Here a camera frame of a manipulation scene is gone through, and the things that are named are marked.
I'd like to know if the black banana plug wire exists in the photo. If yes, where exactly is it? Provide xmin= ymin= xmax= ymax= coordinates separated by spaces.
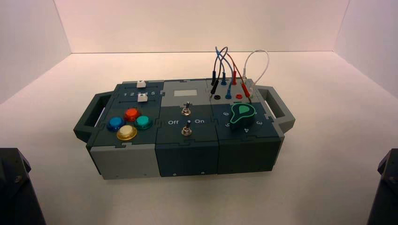
xmin=209 ymin=46 xmax=229 ymax=100

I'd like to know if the green rotary knob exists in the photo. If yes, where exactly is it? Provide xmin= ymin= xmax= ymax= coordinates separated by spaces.
xmin=229 ymin=103 xmax=258 ymax=130

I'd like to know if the red push button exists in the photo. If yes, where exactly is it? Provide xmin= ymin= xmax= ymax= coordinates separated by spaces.
xmin=124 ymin=107 xmax=141 ymax=122

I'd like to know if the white banana plug wire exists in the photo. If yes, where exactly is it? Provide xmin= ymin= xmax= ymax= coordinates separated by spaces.
xmin=242 ymin=49 xmax=270 ymax=99

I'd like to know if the green push button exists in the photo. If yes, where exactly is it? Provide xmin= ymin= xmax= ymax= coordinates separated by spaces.
xmin=134 ymin=115 xmax=153 ymax=130

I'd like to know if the blue banana plug wire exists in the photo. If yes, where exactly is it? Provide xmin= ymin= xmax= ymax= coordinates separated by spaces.
xmin=214 ymin=46 xmax=233 ymax=100

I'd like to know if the yellow push button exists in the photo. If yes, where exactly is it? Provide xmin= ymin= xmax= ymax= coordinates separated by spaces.
xmin=116 ymin=125 xmax=138 ymax=141

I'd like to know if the red banana plug wire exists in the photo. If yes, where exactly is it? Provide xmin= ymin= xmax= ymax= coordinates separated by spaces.
xmin=226 ymin=52 xmax=253 ymax=105

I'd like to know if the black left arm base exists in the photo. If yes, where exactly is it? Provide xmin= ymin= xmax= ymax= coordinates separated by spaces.
xmin=0 ymin=148 xmax=47 ymax=225

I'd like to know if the dark teal grey task box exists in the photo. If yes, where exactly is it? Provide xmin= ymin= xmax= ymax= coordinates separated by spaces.
xmin=73 ymin=79 xmax=296 ymax=180

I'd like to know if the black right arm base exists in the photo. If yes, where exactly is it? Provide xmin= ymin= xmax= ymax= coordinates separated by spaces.
xmin=367 ymin=148 xmax=398 ymax=225

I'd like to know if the blue push button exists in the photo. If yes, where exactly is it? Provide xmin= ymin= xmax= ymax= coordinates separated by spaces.
xmin=107 ymin=116 xmax=126 ymax=132

